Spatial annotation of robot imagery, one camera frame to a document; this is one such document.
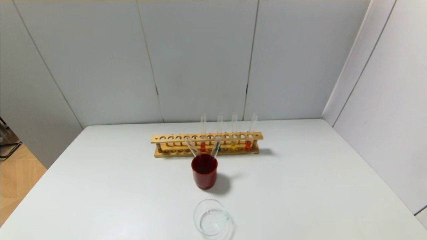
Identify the test tube with yellow pigment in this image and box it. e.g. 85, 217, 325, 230
231, 112, 238, 151

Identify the test tube with red pigment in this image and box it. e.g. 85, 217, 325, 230
245, 113, 258, 151

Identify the test tube with blue pigment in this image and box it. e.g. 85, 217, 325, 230
216, 113, 223, 152

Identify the empty glass test tube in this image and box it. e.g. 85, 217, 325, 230
211, 135, 222, 158
184, 136, 200, 158

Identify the test tube with orange pigment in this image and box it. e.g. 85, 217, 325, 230
200, 114, 206, 152

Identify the wooden test tube rack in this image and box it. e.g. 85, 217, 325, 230
151, 132, 264, 158

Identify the dark red plastic cup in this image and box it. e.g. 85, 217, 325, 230
191, 153, 218, 190

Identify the clear glass beaker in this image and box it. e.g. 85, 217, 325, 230
193, 199, 231, 237

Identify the black metal chair frame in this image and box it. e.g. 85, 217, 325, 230
0, 117, 23, 160

